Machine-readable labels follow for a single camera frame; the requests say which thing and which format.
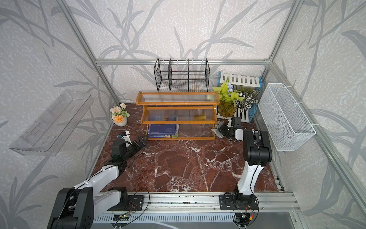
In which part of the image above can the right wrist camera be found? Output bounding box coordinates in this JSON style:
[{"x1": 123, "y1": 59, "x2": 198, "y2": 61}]
[{"x1": 231, "y1": 116, "x2": 243, "y2": 129}]

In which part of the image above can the white and blue slatted crate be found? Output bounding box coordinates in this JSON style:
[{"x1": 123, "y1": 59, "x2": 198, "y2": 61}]
[{"x1": 214, "y1": 72, "x2": 263, "y2": 123}]

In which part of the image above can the clear acrylic wall shelf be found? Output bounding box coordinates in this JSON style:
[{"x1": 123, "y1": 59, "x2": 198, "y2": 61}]
[{"x1": 10, "y1": 90, "x2": 94, "y2": 156}]

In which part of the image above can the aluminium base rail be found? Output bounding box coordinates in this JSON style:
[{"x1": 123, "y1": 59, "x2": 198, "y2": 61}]
[{"x1": 59, "y1": 191, "x2": 301, "y2": 215}]

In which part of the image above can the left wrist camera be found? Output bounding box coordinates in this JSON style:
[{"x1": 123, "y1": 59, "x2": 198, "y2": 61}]
[{"x1": 118, "y1": 131, "x2": 131, "y2": 144}]

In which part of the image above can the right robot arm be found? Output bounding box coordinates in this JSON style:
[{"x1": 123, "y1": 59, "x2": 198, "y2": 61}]
[{"x1": 219, "y1": 129, "x2": 273, "y2": 210}]

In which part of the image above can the green potted plant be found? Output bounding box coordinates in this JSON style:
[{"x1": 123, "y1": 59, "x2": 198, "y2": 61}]
[{"x1": 213, "y1": 79, "x2": 244, "y2": 117}]

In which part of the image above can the spotted leaf plant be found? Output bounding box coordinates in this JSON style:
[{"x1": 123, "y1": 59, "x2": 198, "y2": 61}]
[{"x1": 235, "y1": 88, "x2": 260, "y2": 111}]

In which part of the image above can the grey striped cloth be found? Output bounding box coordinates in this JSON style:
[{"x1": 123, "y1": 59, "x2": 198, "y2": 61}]
[{"x1": 211, "y1": 120, "x2": 227, "y2": 138}]

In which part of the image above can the white wire basket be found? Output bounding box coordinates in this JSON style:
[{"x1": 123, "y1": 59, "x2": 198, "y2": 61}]
[{"x1": 258, "y1": 83, "x2": 316, "y2": 152}]

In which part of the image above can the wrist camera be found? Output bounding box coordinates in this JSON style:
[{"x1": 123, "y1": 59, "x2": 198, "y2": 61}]
[
  {"x1": 118, "y1": 131, "x2": 131, "y2": 144},
  {"x1": 231, "y1": 116, "x2": 243, "y2": 129}
]

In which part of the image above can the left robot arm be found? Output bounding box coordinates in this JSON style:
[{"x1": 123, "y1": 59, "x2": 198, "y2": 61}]
[{"x1": 47, "y1": 133, "x2": 149, "y2": 229}]

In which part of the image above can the black wire file rack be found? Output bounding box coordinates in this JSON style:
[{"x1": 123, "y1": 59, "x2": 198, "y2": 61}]
[{"x1": 153, "y1": 59, "x2": 210, "y2": 93}]

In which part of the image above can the orange wooden bookshelf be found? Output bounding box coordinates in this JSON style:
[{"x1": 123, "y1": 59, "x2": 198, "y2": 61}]
[{"x1": 136, "y1": 92, "x2": 220, "y2": 141}]

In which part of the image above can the flower pot with orange flowers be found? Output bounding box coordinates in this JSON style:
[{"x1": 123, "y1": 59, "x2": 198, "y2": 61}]
[{"x1": 110, "y1": 103, "x2": 130, "y2": 127}]

